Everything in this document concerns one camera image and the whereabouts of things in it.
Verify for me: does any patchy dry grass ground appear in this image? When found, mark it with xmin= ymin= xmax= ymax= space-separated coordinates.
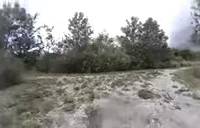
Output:
xmin=0 ymin=68 xmax=176 ymax=128
xmin=172 ymin=64 xmax=200 ymax=98

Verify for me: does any pale dirt path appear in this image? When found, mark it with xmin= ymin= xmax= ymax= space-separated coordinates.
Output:
xmin=87 ymin=65 xmax=200 ymax=128

